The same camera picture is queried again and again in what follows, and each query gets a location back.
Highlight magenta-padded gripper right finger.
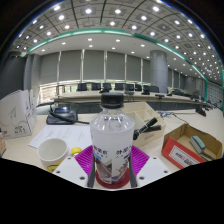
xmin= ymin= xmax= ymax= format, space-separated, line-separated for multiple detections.
xmin=128 ymin=144 xmax=173 ymax=190

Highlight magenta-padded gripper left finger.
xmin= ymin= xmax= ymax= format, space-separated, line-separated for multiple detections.
xmin=52 ymin=144 xmax=98 ymax=190

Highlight clear black-capped drink bottle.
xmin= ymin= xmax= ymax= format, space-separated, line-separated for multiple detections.
xmin=89 ymin=92 xmax=136 ymax=185

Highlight white and yellow mug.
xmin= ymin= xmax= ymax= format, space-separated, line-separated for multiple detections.
xmin=36 ymin=137 xmax=83 ymax=174

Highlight red-sided shallow cardboard box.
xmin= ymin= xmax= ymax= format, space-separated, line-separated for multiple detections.
xmin=161 ymin=123 xmax=224 ymax=170

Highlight white printed paper sheet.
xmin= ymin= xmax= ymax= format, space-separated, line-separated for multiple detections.
xmin=28 ymin=123 xmax=93 ymax=153

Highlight flat round red coaster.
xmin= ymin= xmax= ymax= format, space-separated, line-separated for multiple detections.
xmin=94 ymin=166 xmax=131 ymax=190

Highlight black clip tool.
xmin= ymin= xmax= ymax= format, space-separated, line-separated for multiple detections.
xmin=133 ymin=116 xmax=163 ymax=141

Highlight black desk phone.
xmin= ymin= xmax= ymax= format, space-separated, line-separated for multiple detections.
xmin=45 ymin=106 xmax=79 ymax=126

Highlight long curved conference desk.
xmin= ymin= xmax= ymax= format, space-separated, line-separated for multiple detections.
xmin=49 ymin=89 xmax=214 ymax=114

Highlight black desk microphone base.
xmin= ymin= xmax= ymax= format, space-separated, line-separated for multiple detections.
xmin=194 ymin=105 xmax=208 ymax=118

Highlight large white cardboard box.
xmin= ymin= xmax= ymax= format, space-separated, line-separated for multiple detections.
xmin=0 ymin=88 xmax=38 ymax=140

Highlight black office chairs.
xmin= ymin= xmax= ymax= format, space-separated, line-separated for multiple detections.
xmin=75 ymin=81 xmax=161 ymax=96

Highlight ceiling lights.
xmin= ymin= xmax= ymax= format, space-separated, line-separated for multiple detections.
xmin=13 ymin=0 xmax=224 ymax=88

